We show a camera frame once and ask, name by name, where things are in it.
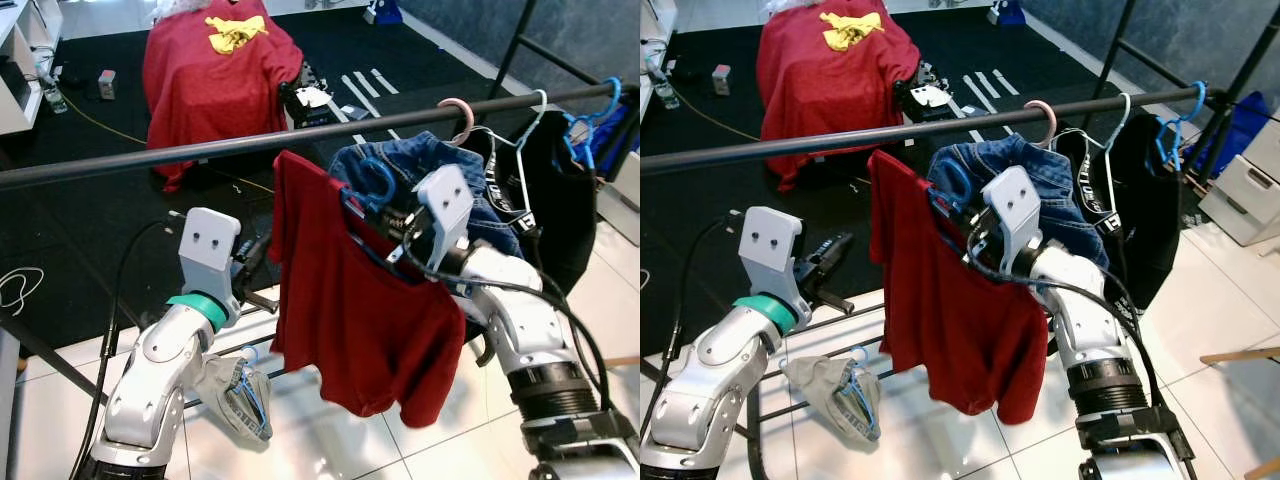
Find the red t-shirt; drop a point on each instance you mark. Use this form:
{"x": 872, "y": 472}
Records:
{"x": 350, "y": 320}
{"x": 960, "y": 320}

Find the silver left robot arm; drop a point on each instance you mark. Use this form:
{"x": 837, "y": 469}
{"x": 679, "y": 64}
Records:
{"x": 720, "y": 390}
{"x": 160, "y": 380}

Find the pink hanger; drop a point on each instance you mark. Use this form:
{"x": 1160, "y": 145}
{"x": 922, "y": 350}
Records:
{"x": 466, "y": 115}
{"x": 1050, "y": 120}

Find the blue denim shorts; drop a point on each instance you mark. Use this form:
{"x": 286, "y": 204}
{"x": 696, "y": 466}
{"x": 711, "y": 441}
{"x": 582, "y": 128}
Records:
{"x": 1045, "y": 170}
{"x": 430, "y": 165}

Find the grey folded garment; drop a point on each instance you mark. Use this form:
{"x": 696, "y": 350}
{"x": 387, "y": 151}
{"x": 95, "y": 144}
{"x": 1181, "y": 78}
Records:
{"x": 230, "y": 395}
{"x": 835, "y": 395}

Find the black metal clothes rack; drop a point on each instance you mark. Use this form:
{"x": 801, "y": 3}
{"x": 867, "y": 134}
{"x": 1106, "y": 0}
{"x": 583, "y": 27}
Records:
{"x": 850, "y": 137}
{"x": 200, "y": 148}

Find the black device with white label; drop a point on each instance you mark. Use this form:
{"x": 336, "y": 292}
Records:
{"x": 310, "y": 100}
{"x": 925, "y": 95}

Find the black printed t-shirt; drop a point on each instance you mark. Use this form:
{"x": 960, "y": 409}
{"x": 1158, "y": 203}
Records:
{"x": 550, "y": 210}
{"x": 1140, "y": 215}

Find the red cloth cover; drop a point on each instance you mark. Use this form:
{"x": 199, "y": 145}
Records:
{"x": 835, "y": 95}
{"x": 210, "y": 95}

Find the blue bag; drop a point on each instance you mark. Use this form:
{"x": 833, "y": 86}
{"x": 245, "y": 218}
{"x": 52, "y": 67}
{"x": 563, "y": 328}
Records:
{"x": 385, "y": 12}
{"x": 1245, "y": 125}
{"x": 1008, "y": 12}

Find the small grey box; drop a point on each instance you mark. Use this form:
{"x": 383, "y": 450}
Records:
{"x": 106, "y": 85}
{"x": 721, "y": 79}

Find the yellow cloth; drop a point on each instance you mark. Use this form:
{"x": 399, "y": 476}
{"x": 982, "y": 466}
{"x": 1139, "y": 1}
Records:
{"x": 235, "y": 32}
{"x": 848, "y": 30}

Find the white drawer cabinet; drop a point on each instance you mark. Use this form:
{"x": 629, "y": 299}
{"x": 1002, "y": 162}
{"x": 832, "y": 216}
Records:
{"x": 1240, "y": 185}

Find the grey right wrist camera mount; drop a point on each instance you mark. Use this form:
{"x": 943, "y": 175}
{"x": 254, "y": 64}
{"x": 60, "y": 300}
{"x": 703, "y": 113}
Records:
{"x": 1015, "y": 210}
{"x": 445, "y": 205}

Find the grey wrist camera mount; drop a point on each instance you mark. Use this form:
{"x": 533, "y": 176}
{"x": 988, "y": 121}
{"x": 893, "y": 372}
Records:
{"x": 1015, "y": 210}
{"x": 445, "y": 205}
{"x": 210, "y": 250}
{"x": 770, "y": 250}

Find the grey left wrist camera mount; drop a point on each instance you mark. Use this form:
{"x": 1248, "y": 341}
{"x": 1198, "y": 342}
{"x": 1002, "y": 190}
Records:
{"x": 210, "y": 250}
{"x": 770, "y": 250}

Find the black metal frame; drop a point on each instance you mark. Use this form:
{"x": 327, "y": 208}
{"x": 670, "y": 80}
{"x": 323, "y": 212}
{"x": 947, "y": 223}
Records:
{"x": 1110, "y": 50}
{"x": 512, "y": 48}

